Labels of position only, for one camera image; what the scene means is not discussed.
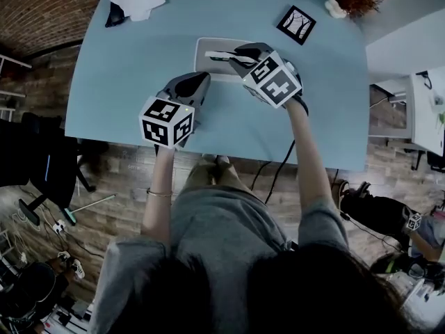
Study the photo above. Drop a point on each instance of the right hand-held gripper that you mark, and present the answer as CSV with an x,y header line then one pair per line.
x,y
274,82

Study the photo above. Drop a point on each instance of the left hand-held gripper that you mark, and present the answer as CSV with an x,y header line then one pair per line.
x,y
163,124

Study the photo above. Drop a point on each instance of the grey tissue box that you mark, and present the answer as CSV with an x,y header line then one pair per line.
x,y
208,44

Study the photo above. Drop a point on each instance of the person's left forearm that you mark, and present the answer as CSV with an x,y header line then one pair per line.
x,y
160,176

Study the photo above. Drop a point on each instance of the person's right forearm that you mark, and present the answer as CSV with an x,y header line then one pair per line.
x,y
309,158

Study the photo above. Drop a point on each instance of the person's light shoe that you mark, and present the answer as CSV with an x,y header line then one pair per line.
x,y
223,160
208,157

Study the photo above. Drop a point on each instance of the person's khaki trousers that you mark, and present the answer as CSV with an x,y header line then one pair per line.
x,y
226,179

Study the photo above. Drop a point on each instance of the black pouch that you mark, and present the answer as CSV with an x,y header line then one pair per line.
x,y
114,16

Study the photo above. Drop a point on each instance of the person's grey shirt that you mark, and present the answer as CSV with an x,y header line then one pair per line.
x,y
226,228

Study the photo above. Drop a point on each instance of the white cloth pile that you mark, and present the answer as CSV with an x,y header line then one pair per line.
x,y
139,0

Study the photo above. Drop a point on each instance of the black office chair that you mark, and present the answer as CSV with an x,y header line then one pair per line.
x,y
38,151

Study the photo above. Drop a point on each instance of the white power strip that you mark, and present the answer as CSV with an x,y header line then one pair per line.
x,y
59,226

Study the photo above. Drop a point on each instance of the black device on desk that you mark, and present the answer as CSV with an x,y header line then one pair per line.
x,y
425,78

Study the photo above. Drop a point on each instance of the white desk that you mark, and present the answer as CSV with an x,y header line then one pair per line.
x,y
427,117

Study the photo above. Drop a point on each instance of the white metal rack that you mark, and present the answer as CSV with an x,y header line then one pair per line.
x,y
10,82

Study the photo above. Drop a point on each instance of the small plant in white vase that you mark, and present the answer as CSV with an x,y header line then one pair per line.
x,y
439,110

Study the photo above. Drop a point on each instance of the black scooter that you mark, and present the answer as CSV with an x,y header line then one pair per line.
x,y
400,264

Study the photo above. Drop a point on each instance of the black picture frame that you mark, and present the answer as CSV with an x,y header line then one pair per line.
x,y
296,24

